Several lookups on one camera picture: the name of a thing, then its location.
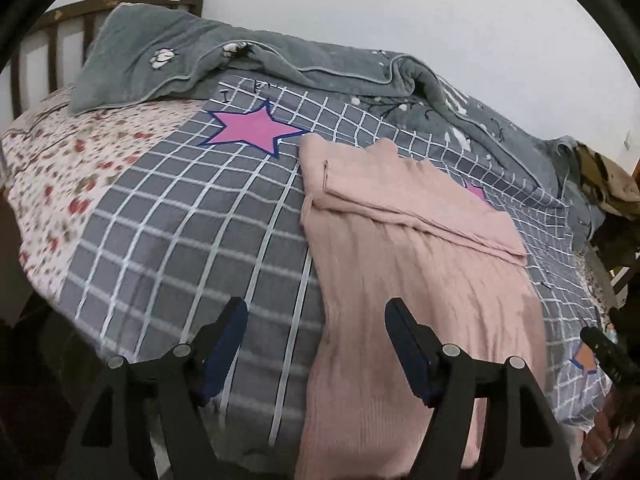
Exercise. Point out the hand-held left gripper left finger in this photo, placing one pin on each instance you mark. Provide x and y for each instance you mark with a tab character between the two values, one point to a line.
227	345

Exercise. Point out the white wall switch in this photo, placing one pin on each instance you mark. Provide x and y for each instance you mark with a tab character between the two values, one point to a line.
628	143

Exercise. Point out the person's right hand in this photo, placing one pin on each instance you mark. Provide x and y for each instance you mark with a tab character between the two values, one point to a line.
602	435

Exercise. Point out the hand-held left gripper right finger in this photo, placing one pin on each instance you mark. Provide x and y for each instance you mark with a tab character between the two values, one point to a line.
407	345

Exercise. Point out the wooden chair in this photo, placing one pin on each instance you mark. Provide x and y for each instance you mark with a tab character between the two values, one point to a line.
617	255

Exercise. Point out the pink knitted sweater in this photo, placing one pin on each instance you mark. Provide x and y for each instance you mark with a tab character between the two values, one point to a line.
400	260

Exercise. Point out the grey checked star bed sheet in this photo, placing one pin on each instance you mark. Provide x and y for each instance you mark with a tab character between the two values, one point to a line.
200	210

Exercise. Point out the floral bed sheet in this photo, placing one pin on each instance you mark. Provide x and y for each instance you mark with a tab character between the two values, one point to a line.
75	170

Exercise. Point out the camouflage cloth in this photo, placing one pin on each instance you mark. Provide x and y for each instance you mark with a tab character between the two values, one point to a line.
607	180

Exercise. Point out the grey-green quilt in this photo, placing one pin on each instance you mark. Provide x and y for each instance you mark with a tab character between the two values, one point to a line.
325	70

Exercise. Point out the wooden headboard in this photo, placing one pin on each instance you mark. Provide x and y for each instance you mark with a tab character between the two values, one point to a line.
50	25

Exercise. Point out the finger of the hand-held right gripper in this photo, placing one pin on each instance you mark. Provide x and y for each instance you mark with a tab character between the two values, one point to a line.
612	355

